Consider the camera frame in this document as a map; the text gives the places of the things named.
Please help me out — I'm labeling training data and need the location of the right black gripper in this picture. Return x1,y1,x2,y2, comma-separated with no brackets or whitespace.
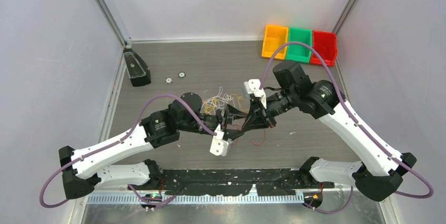
241,87,297,131

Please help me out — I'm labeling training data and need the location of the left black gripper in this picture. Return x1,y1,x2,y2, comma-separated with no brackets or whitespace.
180,106,246,140

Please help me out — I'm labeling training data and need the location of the yellow wire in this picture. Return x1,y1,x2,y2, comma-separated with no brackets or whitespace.
204,93,251,115

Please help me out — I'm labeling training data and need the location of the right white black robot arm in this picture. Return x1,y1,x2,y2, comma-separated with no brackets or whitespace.
242,61,417,201

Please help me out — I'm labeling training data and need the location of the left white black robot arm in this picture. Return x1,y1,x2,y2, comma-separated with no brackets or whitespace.
59,93,247,199

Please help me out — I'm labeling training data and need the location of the green plastic bin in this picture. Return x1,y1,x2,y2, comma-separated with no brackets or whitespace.
286,27,313,64

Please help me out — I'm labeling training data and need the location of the yellow plastic bin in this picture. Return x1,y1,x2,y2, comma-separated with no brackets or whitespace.
261,25,289,58

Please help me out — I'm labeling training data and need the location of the red plastic bin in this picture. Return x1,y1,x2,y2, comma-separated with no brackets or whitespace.
312,30,338,67

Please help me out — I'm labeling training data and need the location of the black wedge stand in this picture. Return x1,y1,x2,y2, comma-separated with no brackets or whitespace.
123,48,151,87

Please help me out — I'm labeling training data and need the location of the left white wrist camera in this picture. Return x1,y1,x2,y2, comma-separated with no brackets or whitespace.
209,126,233,157

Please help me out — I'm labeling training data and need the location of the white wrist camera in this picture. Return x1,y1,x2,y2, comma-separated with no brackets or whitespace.
209,126,233,157
243,79,267,108

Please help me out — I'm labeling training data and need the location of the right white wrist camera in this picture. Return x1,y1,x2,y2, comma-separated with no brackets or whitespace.
243,79,267,108

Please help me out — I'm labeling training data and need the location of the aluminium frame rail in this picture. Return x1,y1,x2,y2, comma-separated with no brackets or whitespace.
74,166,391,194

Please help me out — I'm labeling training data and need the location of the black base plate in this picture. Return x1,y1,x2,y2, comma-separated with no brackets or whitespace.
134,168,334,196

